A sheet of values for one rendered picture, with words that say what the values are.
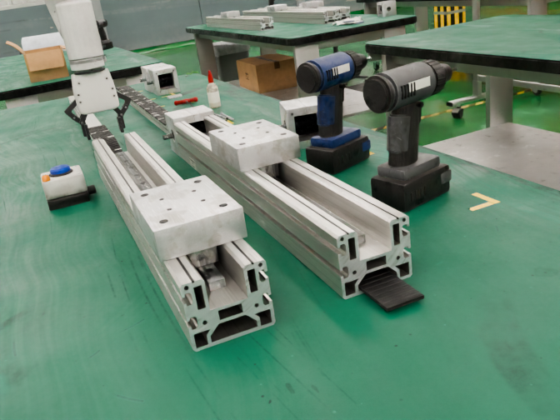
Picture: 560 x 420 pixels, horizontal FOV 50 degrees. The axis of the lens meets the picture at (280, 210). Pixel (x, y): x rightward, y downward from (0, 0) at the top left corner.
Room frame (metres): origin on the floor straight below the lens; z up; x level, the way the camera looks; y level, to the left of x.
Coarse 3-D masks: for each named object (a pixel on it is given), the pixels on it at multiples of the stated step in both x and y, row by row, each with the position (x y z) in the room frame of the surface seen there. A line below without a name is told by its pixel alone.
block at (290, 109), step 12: (312, 96) 1.42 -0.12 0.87; (288, 108) 1.32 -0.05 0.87; (300, 108) 1.31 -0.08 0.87; (312, 108) 1.32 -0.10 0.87; (288, 120) 1.31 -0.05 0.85; (300, 120) 1.34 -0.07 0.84; (312, 120) 1.34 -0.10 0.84; (300, 132) 1.34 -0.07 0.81; (312, 132) 1.35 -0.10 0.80; (300, 144) 1.31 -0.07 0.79
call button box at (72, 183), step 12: (72, 168) 1.20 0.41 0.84; (60, 180) 1.14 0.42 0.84; (72, 180) 1.15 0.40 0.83; (84, 180) 1.16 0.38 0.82; (48, 192) 1.13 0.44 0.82; (60, 192) 1.14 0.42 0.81; (72, 192) 1.15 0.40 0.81; (84, 192) 1.15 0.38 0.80; (48, 204) 1.13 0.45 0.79; (60, 204) 1.14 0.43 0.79; (72, 204) 1.14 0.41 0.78
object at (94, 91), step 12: (84, 72) 1.48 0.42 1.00; (96, 72) 1.50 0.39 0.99; (108, 72) 1.52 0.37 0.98; (72, 84) 1.50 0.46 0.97; (84, 84) 1.49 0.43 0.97; (96, 84) 1.50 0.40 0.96; (108, 84) 1.51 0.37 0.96; (84, 96) 1.49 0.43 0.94; (96, 96) 1.50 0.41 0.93; (108, 96) 1.51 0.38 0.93; (84, 108) 1.49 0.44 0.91; (96, 108) 1.50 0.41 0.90; (108, 108) 1.51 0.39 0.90
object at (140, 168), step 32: (96, 160) 1.31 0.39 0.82; (128, 160) 1.22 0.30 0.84; (160, 160) 1.08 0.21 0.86; (128, 192) 0.91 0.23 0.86; (128, 224) 0.94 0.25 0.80; (224, 256) 0.66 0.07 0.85; (256, 256) 0.61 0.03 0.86; (160, 288) 0.73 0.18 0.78; (192, 288) 0.57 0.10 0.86; (224, 288) 0.62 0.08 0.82; (256, 288) 0.60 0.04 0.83; (192, 320) 0.59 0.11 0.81; (224, 320) 0.58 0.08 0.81; (256, 320) 0.60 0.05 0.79
